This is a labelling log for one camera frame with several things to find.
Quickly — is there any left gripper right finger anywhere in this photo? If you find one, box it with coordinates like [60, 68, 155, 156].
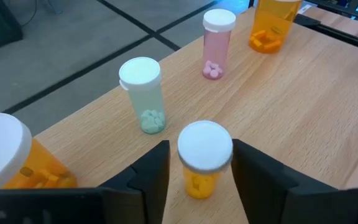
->
[230, 138, 348, 224]

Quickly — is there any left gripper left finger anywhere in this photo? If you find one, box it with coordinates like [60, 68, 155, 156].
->
[98, 139, 172, 224]

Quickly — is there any green medicine bottle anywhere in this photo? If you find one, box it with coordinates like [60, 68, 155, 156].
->
[118, 57, 167, 135]

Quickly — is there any pink medicine bottle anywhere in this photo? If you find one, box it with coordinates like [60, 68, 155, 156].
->
[202, 8, 237, 81]

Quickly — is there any wooden shelf with black frame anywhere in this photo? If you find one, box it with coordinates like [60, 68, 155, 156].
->
[32, 6, 358, 224]

